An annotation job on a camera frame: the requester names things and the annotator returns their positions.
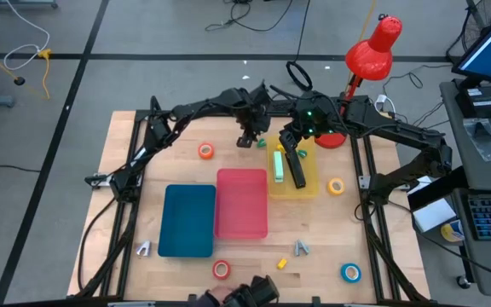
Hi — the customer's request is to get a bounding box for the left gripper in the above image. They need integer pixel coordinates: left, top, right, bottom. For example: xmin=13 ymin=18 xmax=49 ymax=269
xmin=234 ymin=80 xmax=272 ymax=149

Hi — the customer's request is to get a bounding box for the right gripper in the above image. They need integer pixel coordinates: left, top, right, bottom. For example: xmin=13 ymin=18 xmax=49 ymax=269
xmin=278 ymin=91 xmax=341 ymax=154

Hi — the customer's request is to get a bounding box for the mint green stapler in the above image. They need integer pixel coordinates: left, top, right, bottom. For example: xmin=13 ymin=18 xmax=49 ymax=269
xmin=273 ymin=150 xmax=285 ymax=183

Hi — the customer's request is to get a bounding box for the orange tape roll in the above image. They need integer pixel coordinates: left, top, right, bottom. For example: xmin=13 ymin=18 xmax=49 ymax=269
xmin=198 ymin=142 xmax=216 ymax=160

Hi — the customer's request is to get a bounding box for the yellow tape roll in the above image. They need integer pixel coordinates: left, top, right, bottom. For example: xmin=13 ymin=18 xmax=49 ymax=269
xmin=326 ymin=177 xmax=346 ymax=196

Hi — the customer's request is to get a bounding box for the red tape roll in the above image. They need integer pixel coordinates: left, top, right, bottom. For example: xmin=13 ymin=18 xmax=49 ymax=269
xmin=211 ymin=259 xmax=232 ymax=281

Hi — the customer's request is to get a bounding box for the blue tape roll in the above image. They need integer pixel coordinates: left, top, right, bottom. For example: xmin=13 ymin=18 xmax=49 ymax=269
xmin=340 ymin=263 xmax=362 ymax=284

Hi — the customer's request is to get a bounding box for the yellow plastic bin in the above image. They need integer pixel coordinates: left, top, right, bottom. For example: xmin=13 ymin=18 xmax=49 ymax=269
xmin=265 ymin=134 xmax=320 ymax=200

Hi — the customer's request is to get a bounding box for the pink plastic bin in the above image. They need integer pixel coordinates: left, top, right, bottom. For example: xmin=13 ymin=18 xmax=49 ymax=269
xmin=214 ymin=168 xmax=269 ymax=240

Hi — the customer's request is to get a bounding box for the white power adapter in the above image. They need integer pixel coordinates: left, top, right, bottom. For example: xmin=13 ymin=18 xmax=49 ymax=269
xmin=375 ymin=94 xmax=398 ymax=131

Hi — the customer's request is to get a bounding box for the blue plastic bin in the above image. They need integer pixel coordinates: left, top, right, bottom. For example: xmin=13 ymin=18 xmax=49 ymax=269
xmin=158 ymin=183 xmax=217 ymax=258

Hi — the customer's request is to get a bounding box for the red desk lamp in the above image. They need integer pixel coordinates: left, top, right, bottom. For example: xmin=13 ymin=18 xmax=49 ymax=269
xmin=313 ymin=14 xmax=403 ymax=150

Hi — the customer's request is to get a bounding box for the black handheld control device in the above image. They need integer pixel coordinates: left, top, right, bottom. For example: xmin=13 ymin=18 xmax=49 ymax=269
xmin=223 ymin=275 xmax=280 ymax=307

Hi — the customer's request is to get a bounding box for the person's hand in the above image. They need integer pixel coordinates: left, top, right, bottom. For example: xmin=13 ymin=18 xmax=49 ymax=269
xmin=205 ymin=284 xmax=236 ymax=307

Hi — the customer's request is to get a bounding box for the white cardboard box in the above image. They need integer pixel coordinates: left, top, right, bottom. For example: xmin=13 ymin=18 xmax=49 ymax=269
xmin=412 ymin=198 xmax=458 ymax=234

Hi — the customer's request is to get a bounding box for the yellow and blue roll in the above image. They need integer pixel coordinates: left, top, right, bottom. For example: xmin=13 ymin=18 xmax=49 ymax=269
xmin=440 ymin=220 xmax=465 ymax=243

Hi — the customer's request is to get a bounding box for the grey side desk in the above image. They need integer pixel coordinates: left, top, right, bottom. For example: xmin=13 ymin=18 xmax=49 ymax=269
xmin=439 ymin=78 xmax=491 ymax=298

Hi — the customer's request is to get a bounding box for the black box with labels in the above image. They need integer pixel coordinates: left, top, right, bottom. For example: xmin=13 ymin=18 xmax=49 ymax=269
xmin=455 ymin=86 xmax=491 ymax=119

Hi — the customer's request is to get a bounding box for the clear plastic bag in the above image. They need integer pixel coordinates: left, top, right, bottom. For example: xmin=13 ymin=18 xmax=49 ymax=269
xmin=462 ymin=118 xmax=491 ymax=162

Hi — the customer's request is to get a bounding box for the black floor fan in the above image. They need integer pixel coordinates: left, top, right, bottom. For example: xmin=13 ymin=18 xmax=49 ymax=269
xmin=445 ymin=0 xmax=491 ymax=65

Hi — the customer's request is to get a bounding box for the coiled black cable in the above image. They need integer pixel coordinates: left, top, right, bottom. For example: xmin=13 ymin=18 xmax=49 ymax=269
xmin=286 ymin=61 xmax=314 ymax=94

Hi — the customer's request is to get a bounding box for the black floor cable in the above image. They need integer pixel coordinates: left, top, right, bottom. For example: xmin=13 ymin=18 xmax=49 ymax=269
xmin=205 ymin=0 xmax=313 ymax=63

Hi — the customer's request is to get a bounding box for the black tangled cable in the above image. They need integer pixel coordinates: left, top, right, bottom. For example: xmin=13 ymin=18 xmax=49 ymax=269
xmin=381 ymin=63 xmax=453 ymax=146

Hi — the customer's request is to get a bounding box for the yellow hanging cable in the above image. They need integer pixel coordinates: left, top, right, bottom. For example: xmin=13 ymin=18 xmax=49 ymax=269
xmin=347 ymin=0 xmax=378 ymax=86

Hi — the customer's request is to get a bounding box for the yellow floor cable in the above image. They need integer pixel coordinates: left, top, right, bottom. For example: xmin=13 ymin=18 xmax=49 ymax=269
xmin=0 ymin=40 xmax=55 ymax=101

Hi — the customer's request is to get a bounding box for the white floor cable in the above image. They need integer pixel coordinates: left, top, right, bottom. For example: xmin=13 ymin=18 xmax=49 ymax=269
xmin=3 ymin=0 xmax=51 ymax=72

